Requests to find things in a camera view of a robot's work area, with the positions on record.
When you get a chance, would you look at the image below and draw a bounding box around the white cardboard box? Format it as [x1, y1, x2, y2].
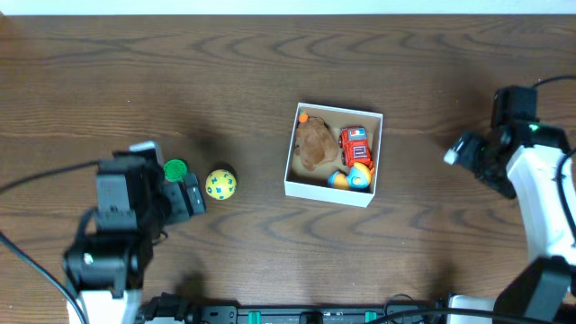
[284, 103, 383, 207]

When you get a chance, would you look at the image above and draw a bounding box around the red toy fire truck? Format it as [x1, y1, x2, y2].
[338, 126, 373, 168]

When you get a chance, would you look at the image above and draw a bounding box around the brown plush toy with carrot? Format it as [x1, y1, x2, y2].
[295, 112, 338, 171]

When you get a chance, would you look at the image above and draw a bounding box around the yellow ball with blue letters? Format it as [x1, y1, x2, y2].
[205, 169, 238, 200]

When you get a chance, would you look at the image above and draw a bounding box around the black rail with green clips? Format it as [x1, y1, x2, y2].
[134, 292, 430, 324]

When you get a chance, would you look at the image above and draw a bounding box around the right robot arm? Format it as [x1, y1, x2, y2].
[444, 80, 575, 323]

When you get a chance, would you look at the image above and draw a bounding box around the green round toy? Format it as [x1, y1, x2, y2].
[163, 159, 188, 183]

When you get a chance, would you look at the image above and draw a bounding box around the blue and yellow duck toy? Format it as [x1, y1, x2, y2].
[328, 162, 375, 191]

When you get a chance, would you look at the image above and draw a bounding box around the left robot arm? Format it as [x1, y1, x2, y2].
[63, 149, 206, 323]

